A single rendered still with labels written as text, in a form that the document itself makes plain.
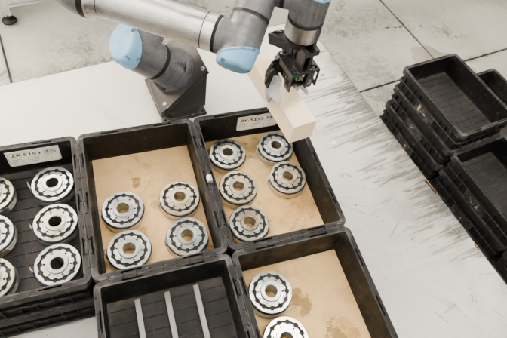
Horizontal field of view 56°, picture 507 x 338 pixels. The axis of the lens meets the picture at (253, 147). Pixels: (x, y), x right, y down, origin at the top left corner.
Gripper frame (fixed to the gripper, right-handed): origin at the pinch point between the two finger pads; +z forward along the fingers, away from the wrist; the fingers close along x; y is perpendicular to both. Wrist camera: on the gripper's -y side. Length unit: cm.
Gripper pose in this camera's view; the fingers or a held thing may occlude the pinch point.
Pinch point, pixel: (281, 92)
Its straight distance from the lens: 117.9
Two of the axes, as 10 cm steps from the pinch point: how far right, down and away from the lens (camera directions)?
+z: -1.3, 5.8, 8.0
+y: 4.3, 7.6, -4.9
